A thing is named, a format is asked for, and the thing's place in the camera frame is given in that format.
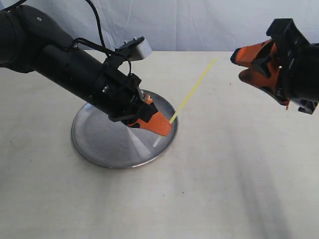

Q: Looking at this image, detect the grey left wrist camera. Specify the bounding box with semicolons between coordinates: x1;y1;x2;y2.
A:
116;36;153;61

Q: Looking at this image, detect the white backdrop sheet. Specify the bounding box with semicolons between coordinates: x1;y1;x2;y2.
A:
26;0;319;51

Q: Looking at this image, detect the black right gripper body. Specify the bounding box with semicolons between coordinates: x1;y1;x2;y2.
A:
262;18;319;115

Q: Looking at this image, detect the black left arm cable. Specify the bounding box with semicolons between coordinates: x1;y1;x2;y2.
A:
73;0;133;75

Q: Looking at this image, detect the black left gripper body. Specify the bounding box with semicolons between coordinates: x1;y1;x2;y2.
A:
84;56;156;123

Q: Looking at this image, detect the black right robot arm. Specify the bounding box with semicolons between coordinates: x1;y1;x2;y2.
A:
230;18;319;115

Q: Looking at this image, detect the round stainless steel plate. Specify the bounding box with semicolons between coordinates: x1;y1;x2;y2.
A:
71;103;178;168

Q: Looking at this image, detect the neon yellow-green flexible tube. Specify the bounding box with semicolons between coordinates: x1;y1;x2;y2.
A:
152;58;217;147

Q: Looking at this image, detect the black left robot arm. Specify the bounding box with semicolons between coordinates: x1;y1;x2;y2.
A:
0;4;171;136

